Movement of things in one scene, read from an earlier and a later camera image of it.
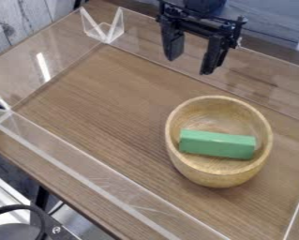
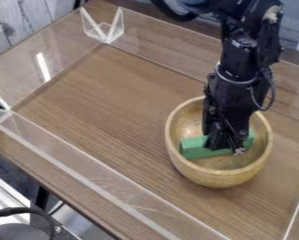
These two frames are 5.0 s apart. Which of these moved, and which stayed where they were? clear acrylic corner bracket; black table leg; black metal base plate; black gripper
Moved: black gripper
Stayed: black table leg; clear acrylic corner bracket; black metal base plate
